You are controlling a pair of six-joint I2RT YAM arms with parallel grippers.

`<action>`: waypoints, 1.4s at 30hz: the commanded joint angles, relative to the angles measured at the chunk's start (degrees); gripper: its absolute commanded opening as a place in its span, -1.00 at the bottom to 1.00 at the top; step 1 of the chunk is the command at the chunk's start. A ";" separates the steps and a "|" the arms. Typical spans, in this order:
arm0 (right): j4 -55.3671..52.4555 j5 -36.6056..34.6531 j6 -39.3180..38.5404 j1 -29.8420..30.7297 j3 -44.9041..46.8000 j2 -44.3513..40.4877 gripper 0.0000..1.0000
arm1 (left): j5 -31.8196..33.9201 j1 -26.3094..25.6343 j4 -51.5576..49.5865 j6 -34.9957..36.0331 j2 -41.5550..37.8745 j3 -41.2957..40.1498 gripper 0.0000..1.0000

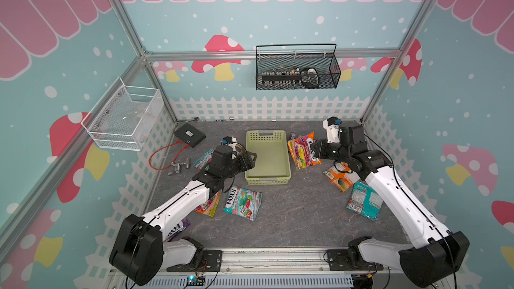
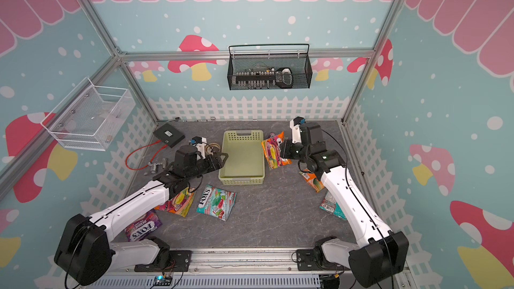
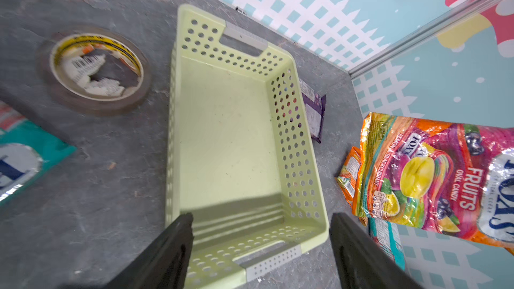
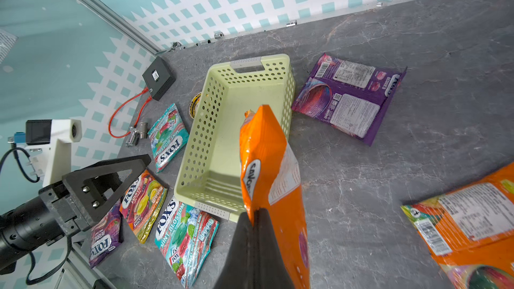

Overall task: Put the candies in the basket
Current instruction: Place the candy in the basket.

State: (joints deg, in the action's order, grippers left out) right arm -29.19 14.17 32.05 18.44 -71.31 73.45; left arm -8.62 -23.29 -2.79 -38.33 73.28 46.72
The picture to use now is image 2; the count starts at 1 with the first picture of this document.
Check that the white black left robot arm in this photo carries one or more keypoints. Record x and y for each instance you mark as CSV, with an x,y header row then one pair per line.
x,y
86,250

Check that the green plastic basket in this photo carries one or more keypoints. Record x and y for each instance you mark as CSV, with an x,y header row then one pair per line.
x,y
245,164

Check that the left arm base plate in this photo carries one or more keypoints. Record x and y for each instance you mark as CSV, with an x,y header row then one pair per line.
x,y
176,261

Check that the orange Fox's fruits bag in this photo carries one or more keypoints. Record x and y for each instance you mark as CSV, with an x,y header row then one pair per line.
x,y
272,151

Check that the teal candy bag right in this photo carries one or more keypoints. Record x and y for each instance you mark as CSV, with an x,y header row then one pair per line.
x,y
329,204

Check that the white wire wall basket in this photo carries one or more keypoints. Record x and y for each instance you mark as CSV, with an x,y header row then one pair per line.
x,y
90,116

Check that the orange candy bag right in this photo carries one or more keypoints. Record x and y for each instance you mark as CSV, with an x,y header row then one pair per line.
x,y
312,180

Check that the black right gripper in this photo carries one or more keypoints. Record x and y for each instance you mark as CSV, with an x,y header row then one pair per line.
x,y
285,149

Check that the black wire wall basket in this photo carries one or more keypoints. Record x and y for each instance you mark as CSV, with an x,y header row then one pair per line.
x,y
269,67

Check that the black network box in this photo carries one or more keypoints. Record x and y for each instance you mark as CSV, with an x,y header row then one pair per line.
x,y
168,135

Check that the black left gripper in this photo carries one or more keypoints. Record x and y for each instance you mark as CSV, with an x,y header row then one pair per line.
x,y
219,164

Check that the green lit circuit board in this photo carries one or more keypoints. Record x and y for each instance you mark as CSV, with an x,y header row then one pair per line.
x,y
162,281

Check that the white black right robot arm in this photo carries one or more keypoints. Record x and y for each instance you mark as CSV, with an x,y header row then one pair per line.
x,y
378,253

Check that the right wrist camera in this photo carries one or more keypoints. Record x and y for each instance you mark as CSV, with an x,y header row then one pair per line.
x,y
295,128

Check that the aluminium front rail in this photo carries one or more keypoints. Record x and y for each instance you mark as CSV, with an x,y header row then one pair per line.
x,y
241,261

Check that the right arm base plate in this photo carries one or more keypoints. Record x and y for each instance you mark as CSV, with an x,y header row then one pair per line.
x,y
309,260

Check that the brown tape roll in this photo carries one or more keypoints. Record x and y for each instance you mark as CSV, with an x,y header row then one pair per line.
x,y
212,149

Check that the purple Fox's berries bag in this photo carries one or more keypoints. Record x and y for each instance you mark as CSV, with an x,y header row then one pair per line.
x,y
143,226

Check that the yellow Fox's fruits bag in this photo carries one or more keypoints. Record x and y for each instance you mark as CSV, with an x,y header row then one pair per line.
x,y
179,205

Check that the metal clamp fitting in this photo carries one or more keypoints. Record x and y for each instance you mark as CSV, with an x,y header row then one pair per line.
x,y
156,167

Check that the teal Fox's mint bag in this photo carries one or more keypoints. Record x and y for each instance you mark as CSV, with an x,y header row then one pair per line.
x,y
216,202

